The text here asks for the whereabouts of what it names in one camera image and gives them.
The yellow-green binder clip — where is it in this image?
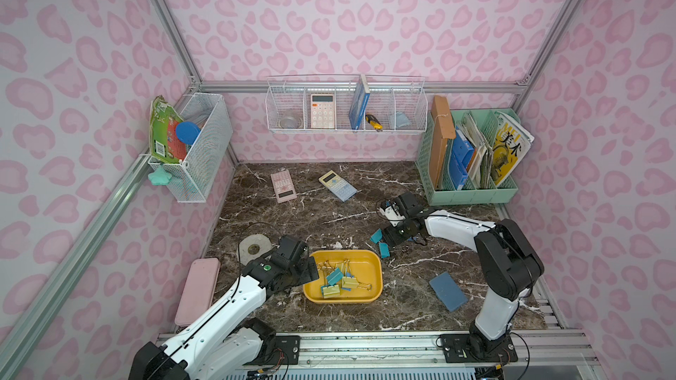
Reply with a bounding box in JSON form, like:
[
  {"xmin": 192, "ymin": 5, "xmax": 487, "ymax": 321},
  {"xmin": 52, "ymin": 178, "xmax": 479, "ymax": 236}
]
[{"xmin": 340, "ymin": 260, "xmax": 359, "ymax": 290}]

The yellow plastic storage box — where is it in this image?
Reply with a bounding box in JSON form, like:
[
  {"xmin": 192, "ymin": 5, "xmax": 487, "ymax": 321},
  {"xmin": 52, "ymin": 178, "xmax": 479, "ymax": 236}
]
[{"xmin": 303, "ymin": 250, "xmax": 384, "ymax": 304}]

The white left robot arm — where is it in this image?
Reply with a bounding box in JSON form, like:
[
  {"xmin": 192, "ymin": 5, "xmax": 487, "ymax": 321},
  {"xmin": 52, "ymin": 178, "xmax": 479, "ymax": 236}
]
[{"xmin": 129, "ymin": 235, "xmax": 319, "ymax": 379}]

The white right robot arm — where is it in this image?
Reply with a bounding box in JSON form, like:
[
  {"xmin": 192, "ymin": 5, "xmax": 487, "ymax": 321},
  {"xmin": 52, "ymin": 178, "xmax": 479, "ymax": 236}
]
[{"xmin": 378, "ymin": 193, "xmax": 545, "ymax": 364}]

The white tape roll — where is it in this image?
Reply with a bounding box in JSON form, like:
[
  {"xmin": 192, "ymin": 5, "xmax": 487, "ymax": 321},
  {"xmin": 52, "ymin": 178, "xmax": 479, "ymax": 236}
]
[{"xmin": 239, "ymin": 234, "xmax": 272, "ymax": 266}]

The yellow blue calculator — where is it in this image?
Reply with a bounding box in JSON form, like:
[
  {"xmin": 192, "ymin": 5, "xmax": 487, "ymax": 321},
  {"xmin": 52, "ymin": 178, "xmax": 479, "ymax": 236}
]
[{"xmin": 319, "ymin": 171, "xmax": 357, "ymax": 202}]

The pink calculator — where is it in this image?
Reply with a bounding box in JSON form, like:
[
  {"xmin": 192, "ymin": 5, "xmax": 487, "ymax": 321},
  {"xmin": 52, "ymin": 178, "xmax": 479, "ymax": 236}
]
[{"xmin": 270, "ymin": 169, "xmax": 298, "ymax": 203}]

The green plastic file organizer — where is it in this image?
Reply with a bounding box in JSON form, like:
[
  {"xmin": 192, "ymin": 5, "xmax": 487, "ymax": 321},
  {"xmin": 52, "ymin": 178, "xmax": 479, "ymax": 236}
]
[{"xmin": 417, "ymin": 108, "xmax": 520, "ymax": 206}]

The blue folder in organizer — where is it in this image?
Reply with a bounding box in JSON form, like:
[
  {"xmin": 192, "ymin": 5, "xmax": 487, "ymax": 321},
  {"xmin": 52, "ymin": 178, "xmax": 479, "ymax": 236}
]
[{"xmin": 448, "ymin": 128, "xmax": 475, "ymax": 191}]

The brown clipboard in organizer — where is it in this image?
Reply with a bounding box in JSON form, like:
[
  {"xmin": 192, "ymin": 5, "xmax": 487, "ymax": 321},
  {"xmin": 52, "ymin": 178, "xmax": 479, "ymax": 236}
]
[{"xmin": 429, "ymin": 95, "xmax": 456, "ymax": 190}]

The yellow black toy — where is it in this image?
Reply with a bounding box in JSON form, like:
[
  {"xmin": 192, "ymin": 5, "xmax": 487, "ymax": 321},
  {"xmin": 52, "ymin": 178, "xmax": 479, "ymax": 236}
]
[{"xmin": 365, "ymin": 114, "xmax": 383, "ymax": 132}]

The pink pencil case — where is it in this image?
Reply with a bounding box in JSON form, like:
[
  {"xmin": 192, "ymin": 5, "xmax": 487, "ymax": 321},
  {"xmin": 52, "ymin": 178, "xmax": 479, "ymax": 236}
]
[{"xmin": 174, "ymin": 258, "xmax": 220, "ymax": 327}]

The blue book in basket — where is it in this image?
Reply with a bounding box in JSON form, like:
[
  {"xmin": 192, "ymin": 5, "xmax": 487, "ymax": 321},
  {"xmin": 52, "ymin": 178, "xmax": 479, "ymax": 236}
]
[{"xmin": 349, "ymin": 74, "xmax": 371, "ymax": 131}]

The yellow magazine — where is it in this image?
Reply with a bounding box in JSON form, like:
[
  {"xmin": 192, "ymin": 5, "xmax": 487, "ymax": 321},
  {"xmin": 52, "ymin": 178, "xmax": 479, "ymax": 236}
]
[{"xmin": 491, "ymin": 112, "xmax": 534, "ymax": 188}]

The white orange calculator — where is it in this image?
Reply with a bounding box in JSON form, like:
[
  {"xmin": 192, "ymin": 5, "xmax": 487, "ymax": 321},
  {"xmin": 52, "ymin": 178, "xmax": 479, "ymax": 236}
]
[{"xmin": 310, "ymin": 93, "xmax": 336, "ymax": 129}]

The mint star toy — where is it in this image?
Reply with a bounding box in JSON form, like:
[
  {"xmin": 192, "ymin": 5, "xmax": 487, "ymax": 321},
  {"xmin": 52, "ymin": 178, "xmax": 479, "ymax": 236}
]
[{"xmin": 147, "ymin": 165, "xmax": 173, "ymax": 186}]

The blue round disc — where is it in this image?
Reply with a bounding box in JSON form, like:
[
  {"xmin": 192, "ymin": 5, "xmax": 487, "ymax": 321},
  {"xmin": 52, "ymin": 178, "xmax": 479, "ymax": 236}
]
[{"xmin": 175, "ymin": 121, "xmax": 202, "ymax": 146}]

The green snack package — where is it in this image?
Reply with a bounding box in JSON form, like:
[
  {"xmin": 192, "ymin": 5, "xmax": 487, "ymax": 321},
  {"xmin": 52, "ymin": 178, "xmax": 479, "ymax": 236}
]
[{"xmin": 149, "ymin": 95, "xmax": 188, "ymax": 164}]

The white wire side basket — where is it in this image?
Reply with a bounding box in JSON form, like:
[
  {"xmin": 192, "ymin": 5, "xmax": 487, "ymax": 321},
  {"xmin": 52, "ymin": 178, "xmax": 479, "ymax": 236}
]
[{"xmin": 149, "ymin": 93, "xmax": 233, "ymax": 203}]

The white wire wall basket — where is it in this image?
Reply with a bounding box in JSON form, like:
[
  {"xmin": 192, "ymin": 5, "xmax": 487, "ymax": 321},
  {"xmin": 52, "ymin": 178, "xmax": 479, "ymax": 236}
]
[{"xmin": 265, "ymin": 74, "xmax": 428, "ymax": 134}]

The metal base rail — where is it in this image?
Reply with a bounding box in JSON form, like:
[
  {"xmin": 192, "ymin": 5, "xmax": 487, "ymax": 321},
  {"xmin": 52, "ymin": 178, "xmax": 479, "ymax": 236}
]
[{"xmin": 157, "ymin": 329, "xmax": 603, "ymax": 380}]

